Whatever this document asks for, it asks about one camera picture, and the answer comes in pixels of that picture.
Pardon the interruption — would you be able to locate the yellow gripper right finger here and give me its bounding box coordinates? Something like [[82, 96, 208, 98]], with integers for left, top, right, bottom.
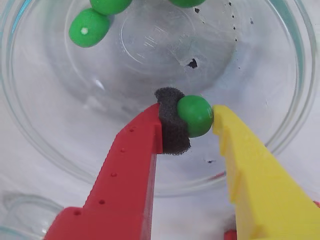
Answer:
[[211, 104, 320, 240]]

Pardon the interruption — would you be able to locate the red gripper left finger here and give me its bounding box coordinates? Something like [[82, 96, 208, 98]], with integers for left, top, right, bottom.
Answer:
[[43, 87, 192, 240]]

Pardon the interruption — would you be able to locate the green round candy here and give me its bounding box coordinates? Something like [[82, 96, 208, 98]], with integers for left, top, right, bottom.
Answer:
[[168, 0, 207, 8], [176, 94, 215, 139], [89, 0, 133, 15], [68, 7, 111, 48]]

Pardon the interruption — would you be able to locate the clear glass bowl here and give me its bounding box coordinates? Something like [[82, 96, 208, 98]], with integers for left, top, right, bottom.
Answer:
[[0, 0, 317, 198], [0, 191, 65, 240]]

